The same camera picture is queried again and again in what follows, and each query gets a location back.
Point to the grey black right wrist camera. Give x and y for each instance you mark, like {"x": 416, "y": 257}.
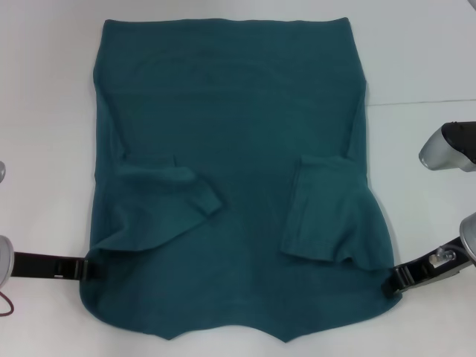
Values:
{"x": 450, "y": 148}

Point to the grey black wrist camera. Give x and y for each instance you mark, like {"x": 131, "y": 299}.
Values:
{"x": 450, "y": 148}
{"x": 2, "y": 172}

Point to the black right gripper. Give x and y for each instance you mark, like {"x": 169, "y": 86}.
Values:
{"x": 435, "y": 269}

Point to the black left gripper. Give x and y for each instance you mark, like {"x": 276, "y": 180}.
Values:
{"x": 44, "y": 266}

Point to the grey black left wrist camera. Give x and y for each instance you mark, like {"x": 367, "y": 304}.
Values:
{"x": 2, "y": 172}

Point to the teal blue shirt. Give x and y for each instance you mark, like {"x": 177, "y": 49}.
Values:
{"x": 230, "y": 130}

